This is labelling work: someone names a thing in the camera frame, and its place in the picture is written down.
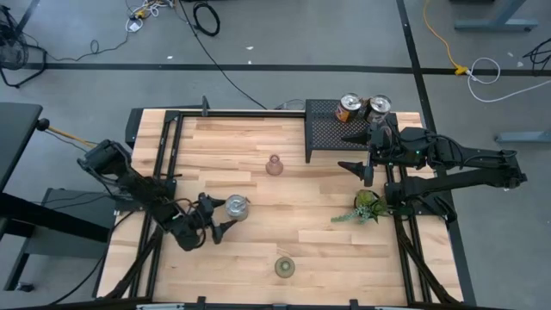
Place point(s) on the silver tin can orange label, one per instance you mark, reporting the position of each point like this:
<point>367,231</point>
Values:
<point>348,107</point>

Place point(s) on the dark grey floor box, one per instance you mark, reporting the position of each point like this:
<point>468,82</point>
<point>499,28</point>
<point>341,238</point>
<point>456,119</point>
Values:
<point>64,249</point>

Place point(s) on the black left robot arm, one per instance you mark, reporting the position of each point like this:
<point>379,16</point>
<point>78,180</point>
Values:
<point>129,181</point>

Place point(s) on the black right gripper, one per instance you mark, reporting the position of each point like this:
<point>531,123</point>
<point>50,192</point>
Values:
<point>387,150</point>

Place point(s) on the grey desk foot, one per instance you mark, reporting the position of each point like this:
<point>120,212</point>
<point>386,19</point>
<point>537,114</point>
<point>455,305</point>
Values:
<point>523,137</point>

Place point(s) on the grey desk leg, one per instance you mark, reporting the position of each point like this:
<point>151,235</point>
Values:
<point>495,23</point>

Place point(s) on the black floor fan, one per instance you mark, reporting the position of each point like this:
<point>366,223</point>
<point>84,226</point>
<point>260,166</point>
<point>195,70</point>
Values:
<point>13,51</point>

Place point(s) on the silver frame bracket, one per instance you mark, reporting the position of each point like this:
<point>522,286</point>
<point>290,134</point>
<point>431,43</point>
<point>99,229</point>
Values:
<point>398,308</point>
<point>159,307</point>

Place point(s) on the plain silver tin can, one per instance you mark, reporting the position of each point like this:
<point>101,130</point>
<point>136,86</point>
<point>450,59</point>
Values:
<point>237,207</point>

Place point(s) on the black desk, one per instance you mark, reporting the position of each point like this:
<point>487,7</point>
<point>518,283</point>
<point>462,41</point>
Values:
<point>17,138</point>

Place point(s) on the green-yellow round lid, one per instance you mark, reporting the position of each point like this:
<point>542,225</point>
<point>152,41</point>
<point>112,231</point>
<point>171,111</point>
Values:
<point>285,267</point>

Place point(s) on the black perforated metal shelf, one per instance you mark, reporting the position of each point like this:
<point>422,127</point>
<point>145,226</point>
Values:
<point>327,129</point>

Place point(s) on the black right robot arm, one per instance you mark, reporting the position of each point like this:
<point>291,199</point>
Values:
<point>465,178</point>

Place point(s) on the silver tin can dark label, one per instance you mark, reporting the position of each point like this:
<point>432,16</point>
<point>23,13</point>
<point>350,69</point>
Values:
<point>379,104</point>

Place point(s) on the potted green succulent plant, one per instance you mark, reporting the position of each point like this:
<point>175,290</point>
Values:
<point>366,202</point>

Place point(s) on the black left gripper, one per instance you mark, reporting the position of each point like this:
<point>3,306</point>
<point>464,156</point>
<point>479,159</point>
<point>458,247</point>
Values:
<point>189,228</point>

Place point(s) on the wooden stick black knob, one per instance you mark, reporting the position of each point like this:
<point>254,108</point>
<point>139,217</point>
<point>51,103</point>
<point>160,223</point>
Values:
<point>42,124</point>

